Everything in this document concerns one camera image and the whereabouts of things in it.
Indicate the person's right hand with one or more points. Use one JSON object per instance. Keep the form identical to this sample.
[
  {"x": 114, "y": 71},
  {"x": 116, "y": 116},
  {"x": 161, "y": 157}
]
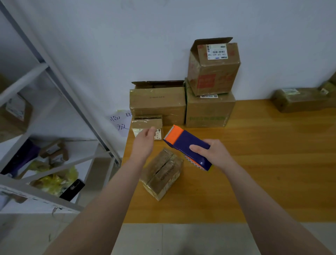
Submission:
[{"x": 218, "y": 155}]

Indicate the person's left hand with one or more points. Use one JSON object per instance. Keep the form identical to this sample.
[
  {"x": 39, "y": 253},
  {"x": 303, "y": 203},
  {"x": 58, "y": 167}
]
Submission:
[{"x": 143, "y": 144}]

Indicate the small open-flap cardboard box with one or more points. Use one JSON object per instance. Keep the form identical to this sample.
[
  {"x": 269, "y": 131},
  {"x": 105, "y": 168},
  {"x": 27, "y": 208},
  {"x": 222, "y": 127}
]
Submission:
[{"x": 160, "y": 176}]

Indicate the blue orange tape dispenser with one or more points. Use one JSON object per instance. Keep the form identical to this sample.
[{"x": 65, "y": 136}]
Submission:
[{"x": 183, "y": 139}]

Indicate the stack of cardboard boxes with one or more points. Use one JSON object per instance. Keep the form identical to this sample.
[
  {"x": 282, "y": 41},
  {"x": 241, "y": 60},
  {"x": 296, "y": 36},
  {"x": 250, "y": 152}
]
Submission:
[{"x": 157, "y": 102}]

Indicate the box barcode label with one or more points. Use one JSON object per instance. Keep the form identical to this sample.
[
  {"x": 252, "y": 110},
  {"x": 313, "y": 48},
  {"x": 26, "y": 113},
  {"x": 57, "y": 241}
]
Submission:
[{"x": 302, "y": 100}]

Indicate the small brown cardboard box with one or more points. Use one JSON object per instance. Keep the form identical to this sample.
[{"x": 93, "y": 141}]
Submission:
[{"x": 329, "y": 86}]

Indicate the person's right forearm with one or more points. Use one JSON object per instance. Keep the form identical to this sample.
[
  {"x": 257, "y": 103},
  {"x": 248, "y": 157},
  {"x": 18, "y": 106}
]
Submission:
[{"x": 278, "y": 215}]

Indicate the person's left forearm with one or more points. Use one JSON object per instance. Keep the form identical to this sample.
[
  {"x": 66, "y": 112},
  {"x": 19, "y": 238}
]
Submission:
[{"x": 92, "y": 215}]

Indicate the wooden table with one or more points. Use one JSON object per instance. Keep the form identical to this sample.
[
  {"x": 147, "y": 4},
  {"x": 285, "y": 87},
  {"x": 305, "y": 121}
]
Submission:
[{"x": 283, "y": 157}]

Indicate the black mobile phone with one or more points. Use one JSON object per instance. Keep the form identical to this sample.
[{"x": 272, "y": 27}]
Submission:
[{"x": 72, "y": 189}]

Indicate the small open carton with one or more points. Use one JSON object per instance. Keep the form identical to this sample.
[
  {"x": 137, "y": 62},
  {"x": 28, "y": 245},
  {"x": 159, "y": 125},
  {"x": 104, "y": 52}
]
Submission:
[{"x": 53, "y": 151}]

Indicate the yellow plastic bag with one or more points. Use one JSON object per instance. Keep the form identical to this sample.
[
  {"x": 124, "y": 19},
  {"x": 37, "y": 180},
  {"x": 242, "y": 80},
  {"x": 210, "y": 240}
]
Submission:
[{"x": 52, "y": 181}]

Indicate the dark blue bag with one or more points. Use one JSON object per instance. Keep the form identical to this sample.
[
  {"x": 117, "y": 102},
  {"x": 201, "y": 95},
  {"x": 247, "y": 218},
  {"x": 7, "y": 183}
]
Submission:
[{"x": 18, "y": 157}]

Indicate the large worn shelf carton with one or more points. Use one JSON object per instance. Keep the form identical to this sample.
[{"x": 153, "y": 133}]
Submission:
[{"x": 13, "y": 118}]

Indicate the grey metal shelf rack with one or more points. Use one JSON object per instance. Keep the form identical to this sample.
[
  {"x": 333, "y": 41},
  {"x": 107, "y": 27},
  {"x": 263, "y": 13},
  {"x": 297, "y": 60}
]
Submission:
[{"x": 23, "y": 83}]

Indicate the white paper wall sign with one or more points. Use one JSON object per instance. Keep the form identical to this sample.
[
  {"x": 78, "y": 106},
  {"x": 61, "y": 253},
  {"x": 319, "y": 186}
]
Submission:
[{"x": 120, "y": 121}]

